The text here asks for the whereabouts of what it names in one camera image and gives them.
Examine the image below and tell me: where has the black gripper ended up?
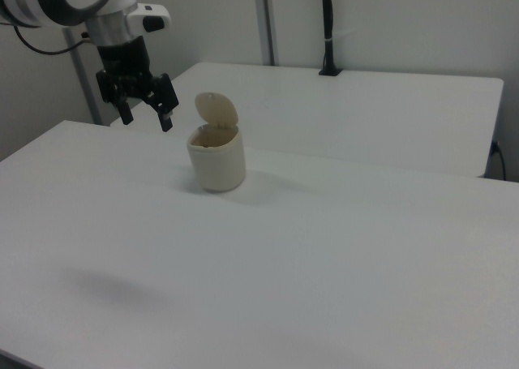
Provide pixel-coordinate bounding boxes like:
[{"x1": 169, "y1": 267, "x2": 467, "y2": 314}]
[{"x1": 95, "y1": 35, "x2": 180, "y2": 134}]

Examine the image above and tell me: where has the beige trash bin lid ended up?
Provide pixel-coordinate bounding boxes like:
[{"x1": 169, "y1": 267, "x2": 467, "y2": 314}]
[{"x1": 194, "y1": 91, "x2": 239, "y2": 130}]

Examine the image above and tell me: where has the cream plastic trash bin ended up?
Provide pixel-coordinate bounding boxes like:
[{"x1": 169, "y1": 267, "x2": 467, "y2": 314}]
[{"x1": 186, "y1": 124, "x2": 247, "y2": 194}]

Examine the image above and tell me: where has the white side table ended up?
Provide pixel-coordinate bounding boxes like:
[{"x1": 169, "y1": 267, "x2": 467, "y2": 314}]
[{"x1": 109, "y1": 62, "x2": 505, "y2": 179}]

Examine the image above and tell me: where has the aluminium wall profile post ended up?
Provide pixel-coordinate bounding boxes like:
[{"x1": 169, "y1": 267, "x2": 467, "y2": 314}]
[
  {"x1": 63, "y1": 27, "x2": 103, "y2": 126},
  {"x1": 254, "y1": 0, "x2": 281, "y2": 67}
]

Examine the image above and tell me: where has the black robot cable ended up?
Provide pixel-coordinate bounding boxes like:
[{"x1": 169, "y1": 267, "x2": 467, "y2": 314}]
[{"x1": 13, "y1": 24, "x2": 89, "y2": 56}]

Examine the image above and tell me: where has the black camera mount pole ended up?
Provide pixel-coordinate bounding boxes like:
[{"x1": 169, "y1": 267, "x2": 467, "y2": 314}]
[{"x1": 317, "y1": 0, "x2": 344, "y2": 77}]

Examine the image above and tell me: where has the black power cable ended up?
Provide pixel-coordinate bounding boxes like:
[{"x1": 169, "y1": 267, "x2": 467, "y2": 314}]
[{"x1": 491, "y1": 140, "x2": 508, "y2": 180}]

